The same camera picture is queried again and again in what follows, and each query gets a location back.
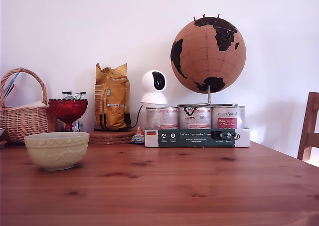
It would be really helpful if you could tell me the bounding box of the yellow coffee bag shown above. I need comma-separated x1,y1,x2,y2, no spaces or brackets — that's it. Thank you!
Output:
94,63,132,132

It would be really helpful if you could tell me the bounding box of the red glass footed bowl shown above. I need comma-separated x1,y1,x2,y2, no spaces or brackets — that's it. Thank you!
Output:
48,98,89,132

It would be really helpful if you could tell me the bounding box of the pale green ceramic bowl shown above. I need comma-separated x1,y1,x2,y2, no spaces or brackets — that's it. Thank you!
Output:
24,131,90,172

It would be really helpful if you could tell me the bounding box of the pet food can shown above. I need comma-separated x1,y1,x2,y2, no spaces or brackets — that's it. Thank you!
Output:
211,106,240,130
145,107,179,130
178,106,212,130

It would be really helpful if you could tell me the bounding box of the small triangular snack packet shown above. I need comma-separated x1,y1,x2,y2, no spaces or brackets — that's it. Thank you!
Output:
128,125,146,145

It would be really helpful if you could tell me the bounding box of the green and white cardboard tray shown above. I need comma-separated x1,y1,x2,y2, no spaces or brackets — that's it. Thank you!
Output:
144,127,251,148

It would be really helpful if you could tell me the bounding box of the metal globe stand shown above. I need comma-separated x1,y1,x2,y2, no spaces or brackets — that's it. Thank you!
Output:
177,85,239,108

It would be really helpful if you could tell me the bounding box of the round cork trivet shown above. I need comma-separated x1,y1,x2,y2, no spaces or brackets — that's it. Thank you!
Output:
89,128,137,140
89,137,136,145

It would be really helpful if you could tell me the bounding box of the cork globe with black continents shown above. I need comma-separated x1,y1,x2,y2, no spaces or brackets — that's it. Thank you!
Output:
170,16,247,95

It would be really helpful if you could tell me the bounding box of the small silver wrapped item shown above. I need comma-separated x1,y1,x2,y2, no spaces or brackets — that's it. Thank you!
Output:
71,120,84,132

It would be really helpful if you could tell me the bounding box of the red pen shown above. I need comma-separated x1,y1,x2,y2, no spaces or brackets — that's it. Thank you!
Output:
4,83,15,98

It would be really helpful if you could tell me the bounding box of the blue and white pen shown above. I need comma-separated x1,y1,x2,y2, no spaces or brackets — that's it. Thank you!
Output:
1,71,20,100

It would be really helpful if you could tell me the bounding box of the wooden chair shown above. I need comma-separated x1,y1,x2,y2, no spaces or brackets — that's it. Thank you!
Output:
297,92,319,168

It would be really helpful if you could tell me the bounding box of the white round security camera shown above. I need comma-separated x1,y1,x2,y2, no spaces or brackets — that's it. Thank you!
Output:
140,70,168,106

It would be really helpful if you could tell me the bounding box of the black power cable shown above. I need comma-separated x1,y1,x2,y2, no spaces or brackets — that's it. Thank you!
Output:
130,104,144,130

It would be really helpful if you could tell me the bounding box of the wicker basket with handle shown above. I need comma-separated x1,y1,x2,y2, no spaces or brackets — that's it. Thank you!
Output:
0,67,58,143

